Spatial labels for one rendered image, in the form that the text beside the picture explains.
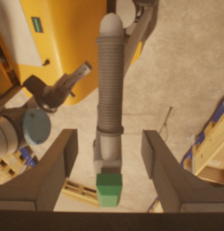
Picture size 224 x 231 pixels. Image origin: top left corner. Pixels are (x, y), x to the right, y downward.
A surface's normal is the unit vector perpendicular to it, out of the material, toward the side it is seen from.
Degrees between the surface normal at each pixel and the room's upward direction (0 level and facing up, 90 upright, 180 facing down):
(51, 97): 16
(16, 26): 0
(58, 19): 45
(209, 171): 90
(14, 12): 0
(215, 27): 0
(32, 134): 94
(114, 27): 39
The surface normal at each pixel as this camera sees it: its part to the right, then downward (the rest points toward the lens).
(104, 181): 0.02, -0.69
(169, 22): -0.28, 0.69
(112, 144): 0.27, 0.31
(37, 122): 0.94, -0.04
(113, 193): 0.00, 0.03
